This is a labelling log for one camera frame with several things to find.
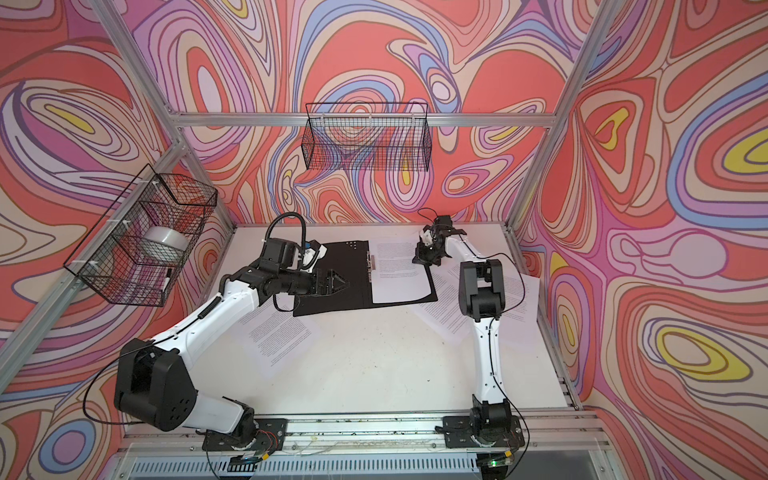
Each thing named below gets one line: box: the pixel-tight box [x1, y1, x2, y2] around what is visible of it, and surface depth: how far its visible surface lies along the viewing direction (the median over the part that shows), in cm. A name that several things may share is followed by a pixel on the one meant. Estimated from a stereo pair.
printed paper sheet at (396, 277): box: [369, 239, 431, 304], surface depth 107 cm
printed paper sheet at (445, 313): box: [412, 260, 476, 345], surface depth 98 cm
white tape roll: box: [144, 226, 189, 251], surface depth 75 cm
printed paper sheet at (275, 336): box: [234, 299, 321, 374], surface depth 91 cm
